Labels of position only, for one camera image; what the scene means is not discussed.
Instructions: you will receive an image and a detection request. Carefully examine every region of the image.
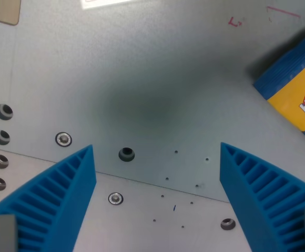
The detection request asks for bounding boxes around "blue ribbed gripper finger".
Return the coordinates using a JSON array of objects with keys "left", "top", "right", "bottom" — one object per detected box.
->
[
  {"left": 219, "top": 142, "right": 305, "bottom": 252},
  {"left": 0, "top": 144, "right": 97, "bottom": 252}
]

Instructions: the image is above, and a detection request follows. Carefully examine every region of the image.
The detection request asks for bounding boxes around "silver hex socket screw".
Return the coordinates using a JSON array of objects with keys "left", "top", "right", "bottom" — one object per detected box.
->
[
  {"left": 108, "top": 192, "right": 124, "bottom": 206},
  {"left": 55, "top": 131, "right": 73, "bottom": 148}
]

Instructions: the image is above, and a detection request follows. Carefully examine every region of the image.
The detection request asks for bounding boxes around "blue and yellow snack box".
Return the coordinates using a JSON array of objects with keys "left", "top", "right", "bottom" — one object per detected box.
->
[{"left": 252, "top": 28, "right": 305, "bottom": 151}]

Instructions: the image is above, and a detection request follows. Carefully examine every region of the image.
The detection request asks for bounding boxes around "white paper sheet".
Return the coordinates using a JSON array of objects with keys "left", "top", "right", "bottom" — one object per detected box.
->
[{"left": 80, "top": 0, "right": 137, "bottom": 10}]

